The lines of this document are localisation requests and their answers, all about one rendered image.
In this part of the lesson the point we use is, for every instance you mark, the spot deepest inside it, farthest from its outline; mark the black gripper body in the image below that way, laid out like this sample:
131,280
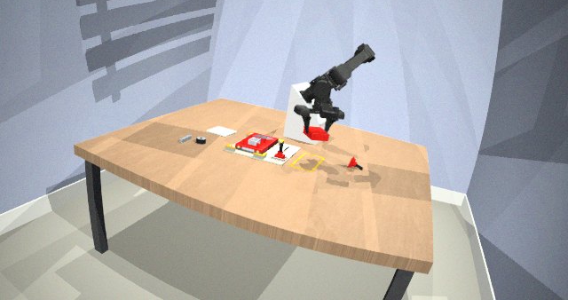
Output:
306,111

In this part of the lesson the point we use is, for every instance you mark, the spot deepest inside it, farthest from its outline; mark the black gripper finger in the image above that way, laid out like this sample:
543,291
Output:
328,124
306,122

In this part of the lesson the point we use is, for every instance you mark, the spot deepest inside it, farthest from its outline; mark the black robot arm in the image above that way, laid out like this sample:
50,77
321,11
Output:
322,85

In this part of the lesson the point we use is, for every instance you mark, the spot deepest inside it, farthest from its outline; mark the white flat square pad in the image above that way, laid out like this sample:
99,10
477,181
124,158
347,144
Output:
222,131

